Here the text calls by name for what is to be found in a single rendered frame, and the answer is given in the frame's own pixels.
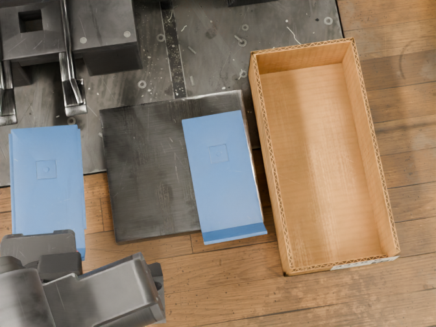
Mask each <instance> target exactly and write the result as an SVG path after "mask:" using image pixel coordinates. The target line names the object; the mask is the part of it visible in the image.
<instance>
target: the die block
mask: <svg viewBox="0 0 436 327"><path fill-rule="evenodd" d="M132 8H133V13H134V21H135V26H136V35H137V40H138V44H137V45H131V46H126V47H117V48H112V49H103V50H98V51H89V52H84V53H75V54H73V55H74V57H75V59H77V58H83V60H84V63H85V65H86V68H87V70H88V73H89V75H90V76H96V75H105V74H111V73H119V72H124V71H133V70H138V69H143V66H142V61H141V52H140V47H139V38H138V29H137V24H136V15H135V10H134V2H133V0H132ZM37 19H42V13H39V14H31V15H25V16H20V22H21V33H26V32H27V31H26V24H25V22H26V21H32V20H37ZM58 61H60V60H59V56H52V57H47V58H39V59H34V60H25V61H20V62H12V74H13V81H14V87H19V86H28V85H31V84H32V81H31V74H30V65H36V64H44V63H49V62H58Z"/></svg>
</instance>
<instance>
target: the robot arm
mask: <svg viewBox="0 0 436 327"><path fill-rule="evenodd" d="M0 254H1V257H0V327H144V326H147V325H150V324H161V323H166V316H165V297H164V278H163V273H162V268H161V265H160V263H158V262H155V263H152V264H147V263H146V261H145V258H144V257H143V254H142V253H141V252H138V253H135V254H133V255H131V256H128V257H126V258H123V259H121V260H117V261H115V262H113V263H110V264H108V265H105V266H102V267H99V268H98V269H95V270H92V271H90V272H87V273H84V274H83V273H82V260H81V253H79V252H78V251H77V248H76V240H75V232H74V231H73V230H71V229H66V230H54V231H53V233H48V234H33V235H25V236H24V235H23V234H8V235H5V236H4V237H3V238H2V240H1V243H0Z"/></svg>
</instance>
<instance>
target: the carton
mask: <svg viewBox="0 0 436 327"><path fill-rule="evenodd" d="M248 79H249V84H250V90H251V95H252V102H253V105H254V113H255V116H256V124H257V128H258V134H259V139H260V145H261V153H262V156H263V163H264V168H265V174H266V179H267V185H268V190H269V196H270V201H271V208H272V214H273V219H274V225H275V230H276V236H277V241H278V248H279V251H280V259H281V262H282V270H283V274H284V277H288V276H295V275H300V274H307V273H315V272H321V271H328V270H330V271H331V270H336V269H344V268H348V267H356V266H360V265H368V264H373V263H381V262H385V261H393V260H395V259H397V257H399V256H395V255H396V254H398V253H399V252H400V246H399V243H398V238H397V234H396V228H395V225H394V219H393V214H392V210H391V205H390V201H389V196H388V192H387V186H386V183H385V177H384V173H383V168H382V163H381V159H380V154H379V150H378V144H377V141H376V135H375V132H374V126H373V123H372V118H371V114H370V108H369V103H368V99H367V94H366V90H365V85H364V81H363V75H362V72H361V66H360V63H359V57H358V54H357V48H356V43H355V39H354V37H351V38H343V39H338V40H329V41H324V42H315V43H307V44H302V45H293V46H288V47H279V48H274V49H265V50H260V51H251V52H250V62H249V67H248Z"/></svg>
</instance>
